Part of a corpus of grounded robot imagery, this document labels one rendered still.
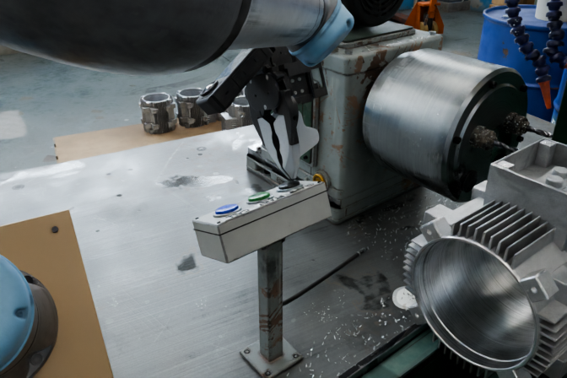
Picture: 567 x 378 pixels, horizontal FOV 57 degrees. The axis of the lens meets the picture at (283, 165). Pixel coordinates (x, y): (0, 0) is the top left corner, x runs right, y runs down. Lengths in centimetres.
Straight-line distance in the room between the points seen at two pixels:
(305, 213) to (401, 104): 33
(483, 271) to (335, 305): 27
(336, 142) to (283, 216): 41
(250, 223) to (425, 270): 22
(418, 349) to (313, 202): 22
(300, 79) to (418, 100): 28
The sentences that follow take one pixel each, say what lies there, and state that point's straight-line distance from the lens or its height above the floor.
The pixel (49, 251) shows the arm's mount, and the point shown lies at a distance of 76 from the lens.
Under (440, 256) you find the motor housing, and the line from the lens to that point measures 70.
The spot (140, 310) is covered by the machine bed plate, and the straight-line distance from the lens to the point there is 94.
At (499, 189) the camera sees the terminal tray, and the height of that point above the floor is 112.
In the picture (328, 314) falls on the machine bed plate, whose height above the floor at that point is 80.
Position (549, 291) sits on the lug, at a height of 108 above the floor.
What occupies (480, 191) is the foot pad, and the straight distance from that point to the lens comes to 74.
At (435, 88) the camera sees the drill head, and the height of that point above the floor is 113.
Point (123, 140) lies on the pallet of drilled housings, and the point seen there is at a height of 15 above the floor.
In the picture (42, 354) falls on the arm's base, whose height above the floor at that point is 93.
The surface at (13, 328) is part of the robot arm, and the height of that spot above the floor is 108.
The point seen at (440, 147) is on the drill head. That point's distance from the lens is 89.
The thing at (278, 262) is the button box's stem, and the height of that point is 98.
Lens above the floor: 142
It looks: 27 degrees down
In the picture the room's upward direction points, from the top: straight up
